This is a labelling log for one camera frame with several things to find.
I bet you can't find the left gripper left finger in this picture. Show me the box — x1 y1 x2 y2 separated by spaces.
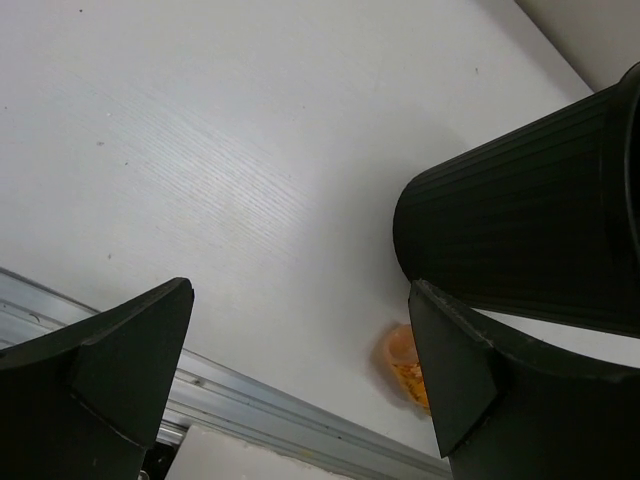
1 278 194 479

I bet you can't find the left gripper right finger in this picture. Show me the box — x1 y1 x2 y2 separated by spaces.
408 280 639 479

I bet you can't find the black ribbed plastic bin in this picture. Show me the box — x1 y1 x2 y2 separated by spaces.
393 67 639 337

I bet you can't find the orange juice bottle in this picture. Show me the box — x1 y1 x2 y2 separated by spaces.
370 323 432 418

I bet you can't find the aluminium table edge rail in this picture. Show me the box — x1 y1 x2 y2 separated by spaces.
1 270 452 479

